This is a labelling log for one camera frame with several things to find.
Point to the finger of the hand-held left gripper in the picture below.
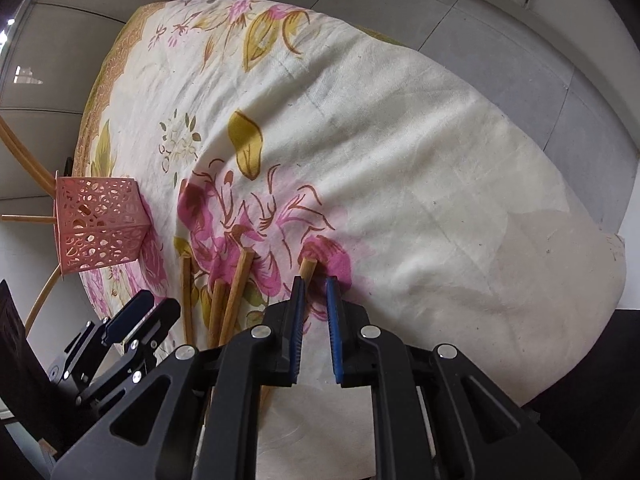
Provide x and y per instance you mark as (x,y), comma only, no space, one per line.
(157,325)
(131,312)

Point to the pink perforated utensil holder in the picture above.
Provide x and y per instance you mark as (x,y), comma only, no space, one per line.
(100,220)

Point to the floral printed cloth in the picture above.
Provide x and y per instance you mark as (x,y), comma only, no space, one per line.
(400,185)

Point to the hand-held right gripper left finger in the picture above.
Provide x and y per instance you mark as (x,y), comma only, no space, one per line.
(298,330)

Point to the tan wooden chopstick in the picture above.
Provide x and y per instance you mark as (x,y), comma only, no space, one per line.
(238,285)
(17,162)
(27,218)
(307,270)
(26,156)
(186,295)
(217,310)
(42,296)

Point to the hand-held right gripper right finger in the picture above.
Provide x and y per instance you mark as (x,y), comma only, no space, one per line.
(334,330)

